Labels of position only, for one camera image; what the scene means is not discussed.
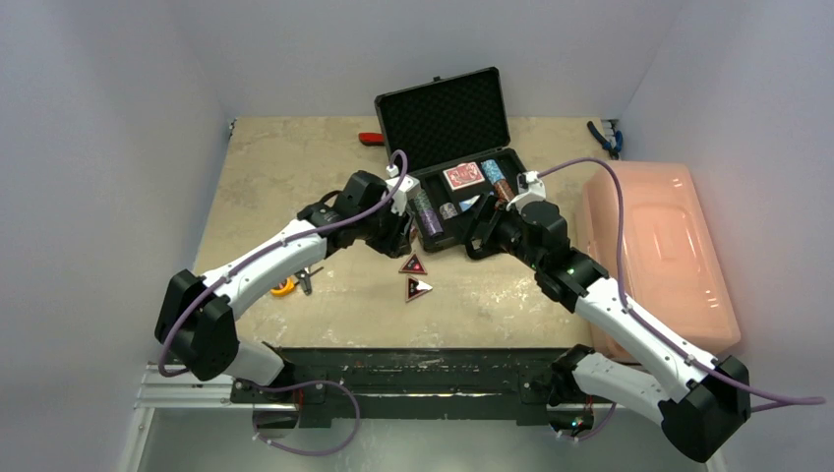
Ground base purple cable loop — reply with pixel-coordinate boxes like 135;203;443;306
252;380;362;457

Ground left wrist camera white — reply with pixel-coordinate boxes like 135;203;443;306
386;164;422;216

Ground blue playing card deck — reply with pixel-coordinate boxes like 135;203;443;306
459;195;484;212

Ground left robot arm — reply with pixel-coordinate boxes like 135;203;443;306
154;171;420;402

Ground yellow tape measure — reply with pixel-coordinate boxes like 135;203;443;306
269;277;295;298

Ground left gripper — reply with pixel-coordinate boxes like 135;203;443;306
356;197;413;258

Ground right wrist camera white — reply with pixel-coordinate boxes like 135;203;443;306
506;171;546;213

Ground grey chip stack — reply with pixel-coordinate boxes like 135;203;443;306
413;190;433;211

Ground purple chip stack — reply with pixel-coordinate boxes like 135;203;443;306
418;206;444;238

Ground mixed colour chip stack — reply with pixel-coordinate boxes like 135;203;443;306
439;202;458;220

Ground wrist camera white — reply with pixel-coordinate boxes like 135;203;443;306
506;171;546;213
386;164;422;216

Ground red triangular dealer button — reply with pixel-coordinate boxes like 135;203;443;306
398;254;428;275

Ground red handled tool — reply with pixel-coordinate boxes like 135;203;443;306
357;132;385;147

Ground brown red chip stack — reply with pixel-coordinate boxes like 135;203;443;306
493;179;516;206

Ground aluminium frame rail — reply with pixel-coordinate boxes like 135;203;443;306
133;363;728;472

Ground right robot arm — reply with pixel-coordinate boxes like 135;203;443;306
460;195;751;463

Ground black poker set case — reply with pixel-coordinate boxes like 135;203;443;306
374;67;527;253

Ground white triangular dealer button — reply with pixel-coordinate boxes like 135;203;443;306
405;275;433;303

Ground blue handled pliers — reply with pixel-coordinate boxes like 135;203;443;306
586;120;624;160

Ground red playing card deck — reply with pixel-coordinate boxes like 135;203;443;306
442;162;486;191

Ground black multitool pliers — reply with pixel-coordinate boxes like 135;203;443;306
294;266;323;296

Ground light blue chip stack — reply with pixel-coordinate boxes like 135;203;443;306
480;159;506;185

